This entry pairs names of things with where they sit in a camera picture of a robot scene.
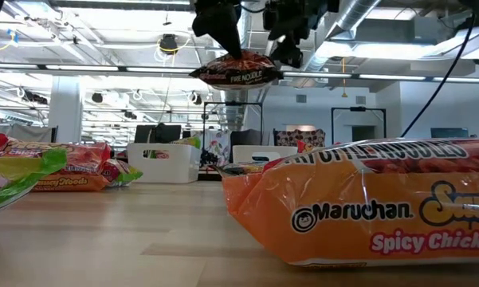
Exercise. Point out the white plastic bin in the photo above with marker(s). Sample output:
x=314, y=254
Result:
x=247, y=153
x=175, y=169

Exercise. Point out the white column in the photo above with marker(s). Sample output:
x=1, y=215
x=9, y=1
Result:
x=65, y=103

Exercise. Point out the black ceiling-mounted device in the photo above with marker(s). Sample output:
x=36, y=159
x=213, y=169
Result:
x=168, y=42

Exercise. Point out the floral fabric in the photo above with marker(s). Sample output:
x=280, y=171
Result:
x=217, y=145

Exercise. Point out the long horizontal light bar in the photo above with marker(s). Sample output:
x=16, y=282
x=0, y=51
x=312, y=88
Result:
x=323, y=74

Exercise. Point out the orange spicy chicken noodle pack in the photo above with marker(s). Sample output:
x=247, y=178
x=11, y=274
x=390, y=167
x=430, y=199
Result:
x=305, y=146
x=83, y=159
x=342, y=199

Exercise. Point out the black computer monitor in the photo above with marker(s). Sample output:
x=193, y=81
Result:
x=159, y=133

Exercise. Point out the dark wall screen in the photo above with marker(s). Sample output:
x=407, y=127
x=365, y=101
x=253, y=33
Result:
x=448, y=133

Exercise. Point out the grey fabric cover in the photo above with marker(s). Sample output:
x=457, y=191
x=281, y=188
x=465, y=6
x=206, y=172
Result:
x=24, y=133

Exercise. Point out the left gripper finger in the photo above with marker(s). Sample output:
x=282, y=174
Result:
x=219, y=24

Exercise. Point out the dark office chair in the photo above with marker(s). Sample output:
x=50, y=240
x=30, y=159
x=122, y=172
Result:
x=245, y=137

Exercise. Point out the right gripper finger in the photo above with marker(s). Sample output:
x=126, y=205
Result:
x=290, y=53

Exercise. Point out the black frame stand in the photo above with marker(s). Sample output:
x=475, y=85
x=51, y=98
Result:
x=358, y=108

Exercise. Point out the dotted patterned fabric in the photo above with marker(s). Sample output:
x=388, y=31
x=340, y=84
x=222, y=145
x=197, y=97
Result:
x=303, y=135

